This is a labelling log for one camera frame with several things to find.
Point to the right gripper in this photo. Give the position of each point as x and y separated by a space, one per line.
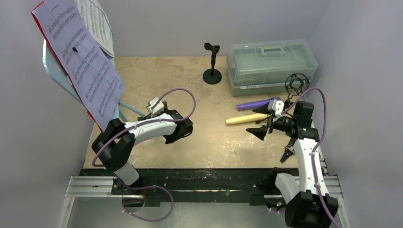
270 122

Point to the black tripod microphone stand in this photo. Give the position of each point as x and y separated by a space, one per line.
295 85

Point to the black round-base clamp stand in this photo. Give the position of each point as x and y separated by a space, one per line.
212 76

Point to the white sheet music page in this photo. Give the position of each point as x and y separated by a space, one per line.
97 23

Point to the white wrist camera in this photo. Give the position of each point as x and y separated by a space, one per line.
155 107
275 107

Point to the cream recorder flute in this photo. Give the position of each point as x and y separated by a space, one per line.
246 119

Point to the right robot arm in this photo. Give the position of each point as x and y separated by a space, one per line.
308 201

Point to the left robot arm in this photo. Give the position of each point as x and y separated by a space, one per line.
115 144

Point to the translucent green storage box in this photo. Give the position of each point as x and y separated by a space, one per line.
263 67

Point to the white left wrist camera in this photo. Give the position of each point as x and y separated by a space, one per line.
155 107

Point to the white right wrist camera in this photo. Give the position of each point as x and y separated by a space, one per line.
275 107

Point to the black mounting rail base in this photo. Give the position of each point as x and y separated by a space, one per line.
226 185

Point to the light blue music stand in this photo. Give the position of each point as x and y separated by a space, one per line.
92 80

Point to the purple microphone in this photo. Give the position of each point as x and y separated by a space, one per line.
255 104

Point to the black pliers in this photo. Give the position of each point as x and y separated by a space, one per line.
287 153

